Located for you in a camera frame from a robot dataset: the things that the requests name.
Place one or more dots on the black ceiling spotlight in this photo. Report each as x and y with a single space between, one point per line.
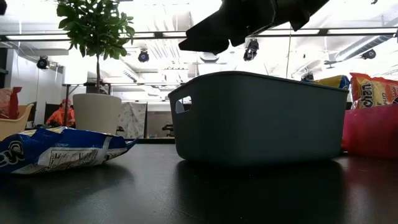
368 54
43 62
251 49
143 56

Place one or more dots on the blue grey plastic bin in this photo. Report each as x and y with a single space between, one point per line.
258 124

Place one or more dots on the blue soy sauce ramen packet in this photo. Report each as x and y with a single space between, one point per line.
332 81
62 149

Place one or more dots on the red plastic bin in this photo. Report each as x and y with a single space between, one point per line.
373 133

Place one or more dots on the green leafy plant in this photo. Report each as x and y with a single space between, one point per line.
93 28

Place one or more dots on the yellow plastic bin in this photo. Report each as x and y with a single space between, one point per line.
12 127

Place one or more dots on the red beef ramen packet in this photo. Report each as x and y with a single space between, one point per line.
9 102

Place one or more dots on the white speckled cloth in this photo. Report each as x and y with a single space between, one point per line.
132 119

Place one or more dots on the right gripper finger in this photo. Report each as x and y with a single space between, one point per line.
205 37

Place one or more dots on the person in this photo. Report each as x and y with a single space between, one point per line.
59 116

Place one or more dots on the orange chicken ramen packet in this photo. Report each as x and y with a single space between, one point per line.
371 90

